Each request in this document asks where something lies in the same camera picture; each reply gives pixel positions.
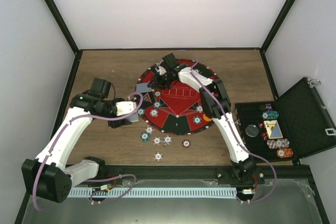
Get dark chips in case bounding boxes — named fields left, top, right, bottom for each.
left=259, top=103, right=273, bottom=111

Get black poker case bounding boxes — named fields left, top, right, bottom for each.
left=235, top=77, right=335, bottom=162

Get round red black poker mat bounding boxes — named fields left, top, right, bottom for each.
left=137, top=66, right=213, bottom=135

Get red dice in case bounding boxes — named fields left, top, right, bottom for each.
left=258, top=123, right=268, bottom=141

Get triangular all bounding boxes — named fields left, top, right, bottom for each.
left=143, top=93, right=152, bottom=103

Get purple cable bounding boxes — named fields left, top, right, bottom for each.
left=157, top=49, right=278, bottom=205
left=33, top=91, right=144, bottom=211

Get purple orange chip row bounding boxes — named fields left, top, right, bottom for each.
left=266, top=138, right=290, bottom=149

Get light blue slotted cable duct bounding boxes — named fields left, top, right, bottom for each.
left=68, top=187, right=237, bottom=199

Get green chip row in case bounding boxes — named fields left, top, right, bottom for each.
left=261, top=111, right=279, bottom=120

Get dealt blue backed card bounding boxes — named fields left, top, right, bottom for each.
left=135, top=82, right=152, bottom=93

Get blue backed card deck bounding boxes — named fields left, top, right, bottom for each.
left=127, top=113, right=139, bottom=123

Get card deck in case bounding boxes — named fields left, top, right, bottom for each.
left=264, top=120, right=283, bottom=140

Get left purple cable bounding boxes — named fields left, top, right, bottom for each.
left=33, top=91, right=144, bottom=211

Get brown poker chip stack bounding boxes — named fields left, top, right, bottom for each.
left=182, top=140, right=190, bottom=148

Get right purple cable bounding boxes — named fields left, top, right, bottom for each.
left=157, top=49, right=278, bottom=205

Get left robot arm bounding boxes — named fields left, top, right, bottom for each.
left=22, top=78, right=143, bottom=209

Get orange big blind button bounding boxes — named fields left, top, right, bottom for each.
left=203, top=114, right=212, bottom=122

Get orange chip row in case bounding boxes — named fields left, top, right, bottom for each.
left=277, top=148, right=293, bottom=158

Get green poker chip stack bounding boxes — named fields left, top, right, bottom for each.
left=141, top=132, right=150, bottom=142

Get black round dealer button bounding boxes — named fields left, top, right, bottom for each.
left=245, top=124, right=259, bottom=137

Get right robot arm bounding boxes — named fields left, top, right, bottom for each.
left=148, top=54, right=256, bottom=184

